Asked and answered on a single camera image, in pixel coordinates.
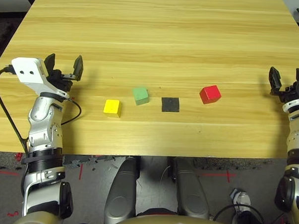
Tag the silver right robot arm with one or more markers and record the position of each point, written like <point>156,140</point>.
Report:
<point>297,138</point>

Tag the grey robot right leg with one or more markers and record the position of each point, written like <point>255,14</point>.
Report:
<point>189,190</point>

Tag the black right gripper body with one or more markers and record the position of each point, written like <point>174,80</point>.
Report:
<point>290,92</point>

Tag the red tape strip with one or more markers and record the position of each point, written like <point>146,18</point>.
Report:
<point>80,172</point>

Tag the grey robot left leg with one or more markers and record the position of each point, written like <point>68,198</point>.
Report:
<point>122,190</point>

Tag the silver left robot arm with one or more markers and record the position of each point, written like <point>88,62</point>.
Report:
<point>44,127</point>

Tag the grey robot leg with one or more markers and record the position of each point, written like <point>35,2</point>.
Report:
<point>189,190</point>
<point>122,190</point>

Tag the green wooden block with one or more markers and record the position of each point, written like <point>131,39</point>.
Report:
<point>140,95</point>

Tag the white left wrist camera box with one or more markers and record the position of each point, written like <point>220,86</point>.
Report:
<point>29,68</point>

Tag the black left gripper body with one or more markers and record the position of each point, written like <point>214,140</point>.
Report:
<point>60,79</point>

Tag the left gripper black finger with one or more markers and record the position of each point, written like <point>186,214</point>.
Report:
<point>78,68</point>
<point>50,61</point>

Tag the black square pad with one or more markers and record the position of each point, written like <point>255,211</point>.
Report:
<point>170,104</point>

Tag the small grey blue box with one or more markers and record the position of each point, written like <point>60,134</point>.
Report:
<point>233,193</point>

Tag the white sneaker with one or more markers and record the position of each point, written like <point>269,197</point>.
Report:
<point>242,199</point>

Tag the yellow wooden block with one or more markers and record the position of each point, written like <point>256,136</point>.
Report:
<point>112,108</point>

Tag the red wooden block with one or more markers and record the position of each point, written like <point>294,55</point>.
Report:
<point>209,94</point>

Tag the gold robot torso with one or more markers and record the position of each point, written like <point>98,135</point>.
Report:
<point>124,222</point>

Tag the red tape cross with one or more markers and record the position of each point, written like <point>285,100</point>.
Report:
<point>227,175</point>

